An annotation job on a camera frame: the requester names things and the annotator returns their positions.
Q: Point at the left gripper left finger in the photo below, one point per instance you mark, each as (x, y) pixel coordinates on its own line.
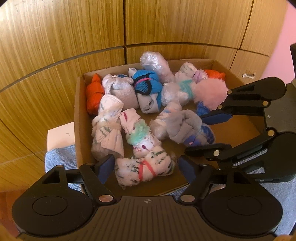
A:
(94, 177)

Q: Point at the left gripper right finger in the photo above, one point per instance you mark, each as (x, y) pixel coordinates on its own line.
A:
(199, 178)

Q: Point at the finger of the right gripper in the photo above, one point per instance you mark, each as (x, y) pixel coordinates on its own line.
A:
(216, 117)

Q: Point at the pink fluffy blue sock bundle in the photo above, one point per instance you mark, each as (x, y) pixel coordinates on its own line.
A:
(208, 94)

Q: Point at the white leaf-print sock bundle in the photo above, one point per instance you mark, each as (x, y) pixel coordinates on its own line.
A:
(132, 171)

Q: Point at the grey purple sock bundle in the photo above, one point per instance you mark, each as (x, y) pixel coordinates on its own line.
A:
(186, 127)

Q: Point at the white zigzag sock bundle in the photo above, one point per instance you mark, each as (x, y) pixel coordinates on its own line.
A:
(106, 129)

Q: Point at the white teal fluffy sock bundle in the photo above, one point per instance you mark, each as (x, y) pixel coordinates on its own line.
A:
(178, 92)

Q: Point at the orange sock bundle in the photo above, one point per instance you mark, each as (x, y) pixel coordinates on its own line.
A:
(215, 74)
(94, 93)

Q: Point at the white lilac sock bundle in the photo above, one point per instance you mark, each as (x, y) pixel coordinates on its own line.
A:
(189, 72)

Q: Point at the white green-band spotted sock bundle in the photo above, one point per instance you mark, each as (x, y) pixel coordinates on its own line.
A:
(138, 133)

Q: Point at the blue grey sock bundle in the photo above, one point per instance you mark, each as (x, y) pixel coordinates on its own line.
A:
(147, 88)

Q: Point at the pale translucent sock bundle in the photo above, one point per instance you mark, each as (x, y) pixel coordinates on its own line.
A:
(154, 61)

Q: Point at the pale pink white sock bundle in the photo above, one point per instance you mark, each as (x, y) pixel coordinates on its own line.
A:
(158, 125)

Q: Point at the blue towel mat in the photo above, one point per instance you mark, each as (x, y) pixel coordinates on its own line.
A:
(283, 192)

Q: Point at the upper silver drawer handle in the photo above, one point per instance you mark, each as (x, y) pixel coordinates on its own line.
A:
(250, 76)

